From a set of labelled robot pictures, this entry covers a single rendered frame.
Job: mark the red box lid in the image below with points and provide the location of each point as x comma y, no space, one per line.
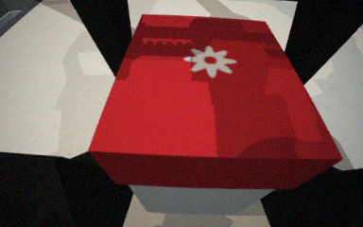
206,102

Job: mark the grey open box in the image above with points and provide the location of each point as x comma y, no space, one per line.
199,201

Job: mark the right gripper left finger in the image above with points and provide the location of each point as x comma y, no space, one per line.
77,189

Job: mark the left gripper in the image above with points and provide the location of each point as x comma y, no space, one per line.
319,29

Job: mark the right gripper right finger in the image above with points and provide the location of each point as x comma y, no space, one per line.
333,198

